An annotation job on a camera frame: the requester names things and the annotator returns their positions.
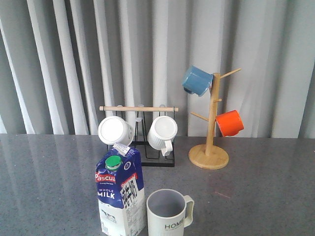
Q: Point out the blue white Pascual milk carton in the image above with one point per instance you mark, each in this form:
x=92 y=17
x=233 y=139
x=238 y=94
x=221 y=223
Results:
x=120 y=192

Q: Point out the white HOME cup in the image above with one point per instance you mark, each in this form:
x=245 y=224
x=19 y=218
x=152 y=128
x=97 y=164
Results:
x=169 y=212

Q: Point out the ribbed white mug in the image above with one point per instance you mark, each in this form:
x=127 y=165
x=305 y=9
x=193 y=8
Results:
x=162 y=133

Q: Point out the smooth white mug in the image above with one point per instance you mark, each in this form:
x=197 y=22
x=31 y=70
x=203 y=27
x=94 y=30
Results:
x=114 y=129

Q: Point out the blue mug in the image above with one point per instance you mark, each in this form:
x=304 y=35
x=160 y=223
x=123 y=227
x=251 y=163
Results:
x=196 y=81

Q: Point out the wooden mug tree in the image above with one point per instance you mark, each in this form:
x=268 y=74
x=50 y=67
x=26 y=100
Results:
x=208 y=155

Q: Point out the orange mug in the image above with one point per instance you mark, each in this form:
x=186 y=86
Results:
x=229 y=123

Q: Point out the grey pleated curtain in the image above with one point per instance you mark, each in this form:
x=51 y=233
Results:
x=60 y=60

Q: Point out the black wire mug rack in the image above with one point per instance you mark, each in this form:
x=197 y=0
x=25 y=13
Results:
x=149 y=156

